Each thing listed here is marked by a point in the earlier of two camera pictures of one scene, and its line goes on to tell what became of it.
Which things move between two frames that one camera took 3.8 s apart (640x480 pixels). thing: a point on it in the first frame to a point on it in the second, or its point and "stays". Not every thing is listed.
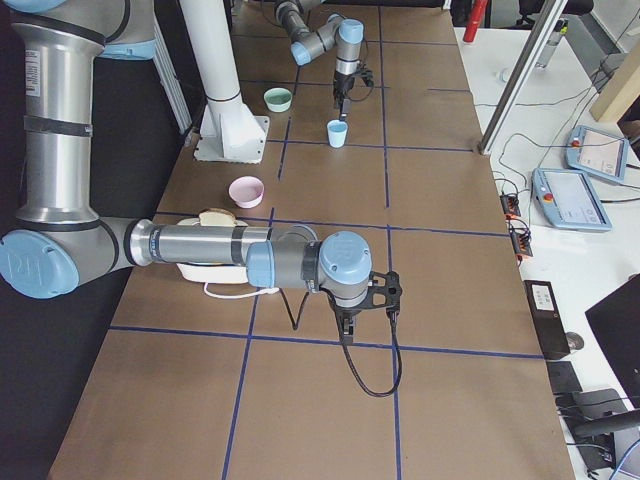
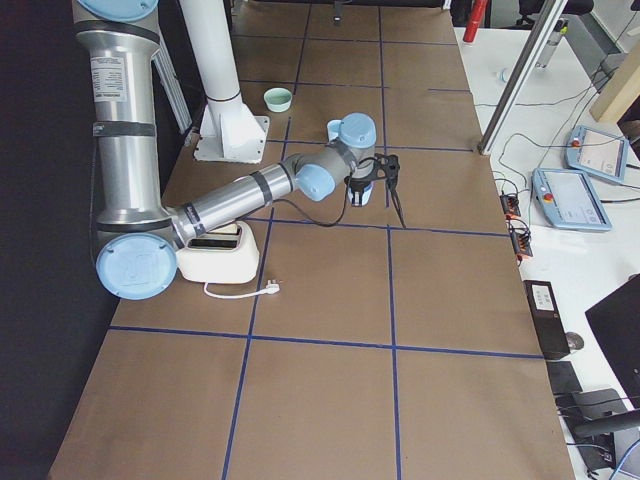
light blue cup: (337, 133) stays
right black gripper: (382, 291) to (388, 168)
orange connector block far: (510, 204) stays
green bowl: (278, 99) stays
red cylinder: (476, 14) stays
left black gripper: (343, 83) to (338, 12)
